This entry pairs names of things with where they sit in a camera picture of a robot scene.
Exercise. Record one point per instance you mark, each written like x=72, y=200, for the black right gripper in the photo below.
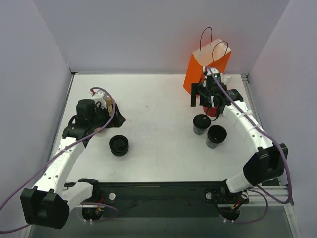
x=198, y=91

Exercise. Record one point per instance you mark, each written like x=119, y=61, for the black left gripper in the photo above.
x=115, y=117

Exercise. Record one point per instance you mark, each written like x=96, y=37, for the black cup lid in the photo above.
x=201, y=121

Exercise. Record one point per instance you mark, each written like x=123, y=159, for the dark coffee cup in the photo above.
x=216, y=135
x=199, y=130

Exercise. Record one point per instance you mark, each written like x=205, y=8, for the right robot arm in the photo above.
x=268, y=157

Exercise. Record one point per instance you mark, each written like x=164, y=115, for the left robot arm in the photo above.
x=47, y=203

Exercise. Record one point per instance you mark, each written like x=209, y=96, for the brown cardboard cup carrier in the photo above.
x=106, y=112

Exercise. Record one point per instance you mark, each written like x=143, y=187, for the red cylindrical cup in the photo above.
x=212, y=112

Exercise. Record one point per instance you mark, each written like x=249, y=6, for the stack of black lids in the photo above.
x=119, y=145

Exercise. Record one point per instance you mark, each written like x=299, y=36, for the white wrapped straws bundle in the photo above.
x=226, y=78

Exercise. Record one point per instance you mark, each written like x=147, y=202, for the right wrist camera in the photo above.
x=208, y=71

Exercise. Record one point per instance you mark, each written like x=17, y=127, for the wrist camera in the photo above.
x=208, y=71
x=99, y=96

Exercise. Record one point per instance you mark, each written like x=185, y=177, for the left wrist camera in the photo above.
x=99, y=96

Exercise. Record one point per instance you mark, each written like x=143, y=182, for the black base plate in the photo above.
x=196, y=199

